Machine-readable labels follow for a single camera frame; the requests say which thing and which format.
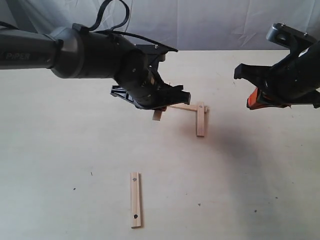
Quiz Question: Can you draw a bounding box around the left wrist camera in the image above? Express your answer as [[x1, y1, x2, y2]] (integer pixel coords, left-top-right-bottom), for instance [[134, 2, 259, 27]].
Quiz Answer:
[[135, 44, 179, 65]]

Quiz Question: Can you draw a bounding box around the wood strip with magnets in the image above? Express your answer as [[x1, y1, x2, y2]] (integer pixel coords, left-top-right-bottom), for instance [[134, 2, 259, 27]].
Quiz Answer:
[[196, 101, 208, 138], [130, 172, 143, 229]]

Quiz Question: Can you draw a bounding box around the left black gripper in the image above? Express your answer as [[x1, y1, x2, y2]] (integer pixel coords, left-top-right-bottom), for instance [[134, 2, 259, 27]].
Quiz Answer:
[[110, 66, 191, 112]]

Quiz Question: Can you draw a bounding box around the white backdrop cloth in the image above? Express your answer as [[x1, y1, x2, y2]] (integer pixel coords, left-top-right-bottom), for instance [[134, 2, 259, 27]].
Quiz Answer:
[[0, 0, 320, 50]]

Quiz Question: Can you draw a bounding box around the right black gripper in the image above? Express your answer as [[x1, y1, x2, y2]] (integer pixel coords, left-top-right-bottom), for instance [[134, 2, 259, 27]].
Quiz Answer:
[[234, 47, 320, 110]]

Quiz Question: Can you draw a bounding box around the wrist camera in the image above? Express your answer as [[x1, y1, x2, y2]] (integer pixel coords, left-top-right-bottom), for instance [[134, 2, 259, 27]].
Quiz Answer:
[[266, 23, 317, 53], [135, 44, 179, 65]]

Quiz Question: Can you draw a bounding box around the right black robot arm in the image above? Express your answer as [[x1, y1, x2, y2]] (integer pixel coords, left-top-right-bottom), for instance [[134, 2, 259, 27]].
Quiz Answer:
[[234, 42, 320, 110]]

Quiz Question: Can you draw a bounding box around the plain wood strip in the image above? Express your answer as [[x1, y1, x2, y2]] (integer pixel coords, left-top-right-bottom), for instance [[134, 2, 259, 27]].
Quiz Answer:
[[168, 103, 198, 112], [152, 110, 163, 121]]

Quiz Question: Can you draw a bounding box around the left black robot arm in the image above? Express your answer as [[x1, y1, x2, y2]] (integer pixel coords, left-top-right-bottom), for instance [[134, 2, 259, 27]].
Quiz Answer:
[[0, 25, 191, 110]]

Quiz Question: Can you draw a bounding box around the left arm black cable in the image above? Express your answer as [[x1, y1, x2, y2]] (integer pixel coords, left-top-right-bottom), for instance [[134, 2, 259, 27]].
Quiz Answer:
[[89, 0, 161, 47]]

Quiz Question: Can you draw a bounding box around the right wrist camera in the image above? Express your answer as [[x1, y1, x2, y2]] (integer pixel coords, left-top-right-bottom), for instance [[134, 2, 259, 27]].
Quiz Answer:
[[266, 23, 317, 53]]

